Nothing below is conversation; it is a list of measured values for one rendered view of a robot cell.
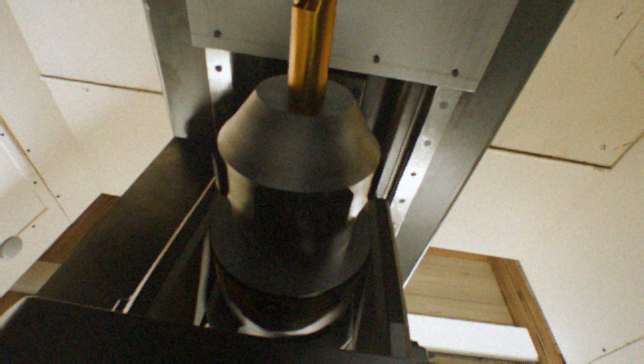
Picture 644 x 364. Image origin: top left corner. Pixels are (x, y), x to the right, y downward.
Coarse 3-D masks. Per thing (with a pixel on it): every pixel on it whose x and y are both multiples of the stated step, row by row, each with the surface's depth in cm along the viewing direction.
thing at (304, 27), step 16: (304, 0) 5; (320, 0) 5; (336, 0) 5; (304, 16) 5; (320, 16) 5; (304, 32) 5; (320, 32) 5; (304, 48) 6; (320, 48) 6; (304, 64) 6; (320, 64) 6; (288, 80) 6; (304, 80) 6; (320, 80) 6; (304, 96) 6; (320, 96) 6
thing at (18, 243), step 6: (0, 240) 71; (6, 240) 72; (12, 240) 73; (18, 240) 74; (0, 246) 70; (6, 246) 71; (12, 246) 73; (18, 246) 75; (0, 252) 70; (6, 252) 72; (12, 252) 73; (18, 252) 75; (6, 258) 72
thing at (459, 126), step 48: (144, 0) 48; (528, 0) 43; (192, 48) 52; (528, 48) 47; (192, 96) 59; (240, 96) 57; (384, 96) 63; (432, 96) 51; (480, 96) 53; (384, 144) 63; (432, 144) 56; (480, 144) 59; (384, 192) 71; (432, 192) 69
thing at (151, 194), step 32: (160, 160) 56; (192, 160) 57; (128, 192) 49; (160, 192) 50; (192, 192) 51; (96, 224) 44; (128, 224) 44; (160, 224) 45; (96, 256) 40; (128, 256) 40; (64, 288) 36; (96, 288) 37; (128, 288) 37
